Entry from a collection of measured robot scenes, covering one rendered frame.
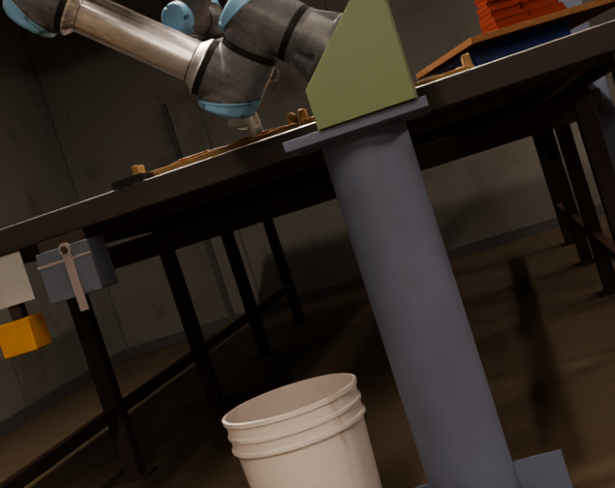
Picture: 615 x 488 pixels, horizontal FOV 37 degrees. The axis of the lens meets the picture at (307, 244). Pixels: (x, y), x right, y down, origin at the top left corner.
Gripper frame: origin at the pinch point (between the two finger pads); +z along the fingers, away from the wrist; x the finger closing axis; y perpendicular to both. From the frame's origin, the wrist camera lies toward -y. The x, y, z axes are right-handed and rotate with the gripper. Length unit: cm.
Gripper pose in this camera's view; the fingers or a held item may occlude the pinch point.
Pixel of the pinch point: (259, 136)
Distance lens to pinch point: 221.6
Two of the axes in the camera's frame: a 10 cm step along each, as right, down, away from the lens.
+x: -1.3, 0.9, -9.9
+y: -9.3, 3.3, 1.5
